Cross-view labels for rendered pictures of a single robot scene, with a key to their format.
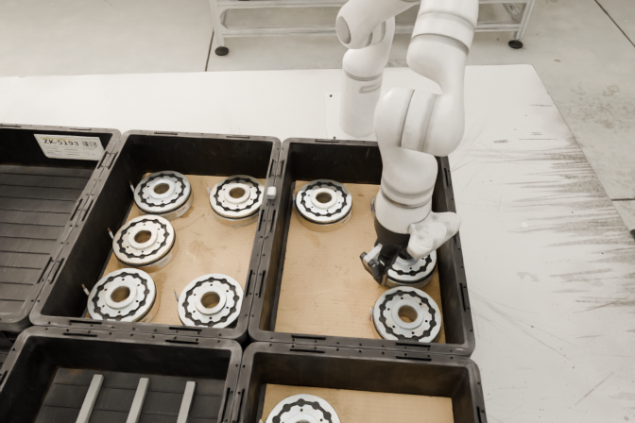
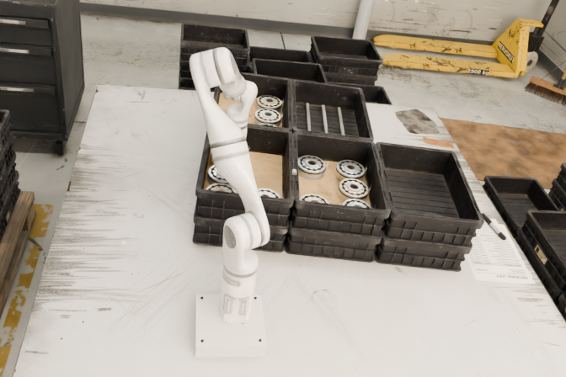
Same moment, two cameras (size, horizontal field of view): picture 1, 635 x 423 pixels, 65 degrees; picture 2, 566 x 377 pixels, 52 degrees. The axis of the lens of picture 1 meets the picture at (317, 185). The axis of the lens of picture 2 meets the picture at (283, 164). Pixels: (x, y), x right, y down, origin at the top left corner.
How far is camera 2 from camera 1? 2.08 m
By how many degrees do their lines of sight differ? 97
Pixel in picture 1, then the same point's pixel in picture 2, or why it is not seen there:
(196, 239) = (329, 197)
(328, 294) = (259, 172)
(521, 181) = (108, 272)
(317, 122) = (269, 337)
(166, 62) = not seen: outside the picture
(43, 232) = (409, 205)
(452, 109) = not seen: hidden behind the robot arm
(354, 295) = not seen: hidden behind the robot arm
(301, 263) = (273, 183)
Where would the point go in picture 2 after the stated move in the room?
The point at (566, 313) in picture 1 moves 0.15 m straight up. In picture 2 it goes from (126, 199) to (125, 164)
